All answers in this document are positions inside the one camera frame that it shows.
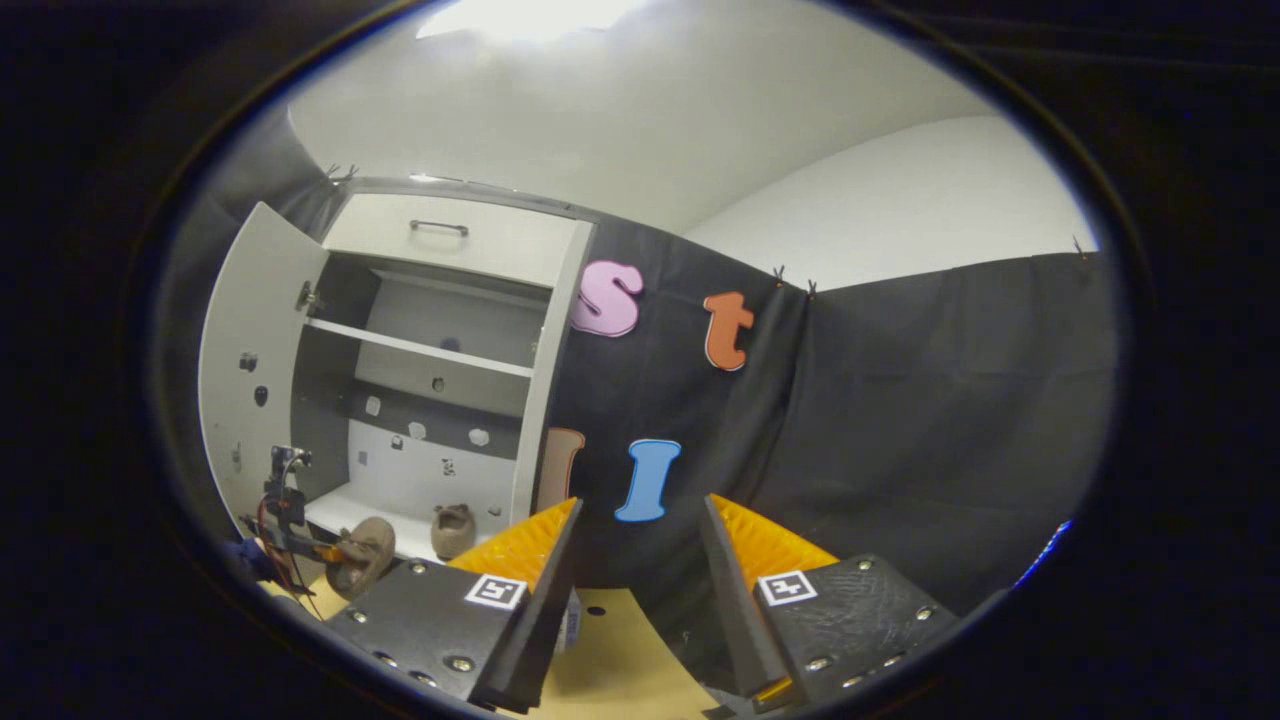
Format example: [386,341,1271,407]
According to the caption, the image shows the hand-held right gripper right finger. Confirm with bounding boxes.
[698,493,961,701]

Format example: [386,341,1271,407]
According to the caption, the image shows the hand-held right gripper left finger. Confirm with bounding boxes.
[325,497,584,713]

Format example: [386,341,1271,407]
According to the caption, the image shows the white shoe cabinet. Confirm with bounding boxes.
[290,178,598,563]

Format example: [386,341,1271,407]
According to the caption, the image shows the white cabinet shelf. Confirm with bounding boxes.
[305,318,534,379]

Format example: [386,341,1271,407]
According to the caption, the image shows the white cabinet drawer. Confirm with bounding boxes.
[322,192,591,289]

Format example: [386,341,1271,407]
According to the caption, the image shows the red cable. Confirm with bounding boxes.
[255,495,323,621]

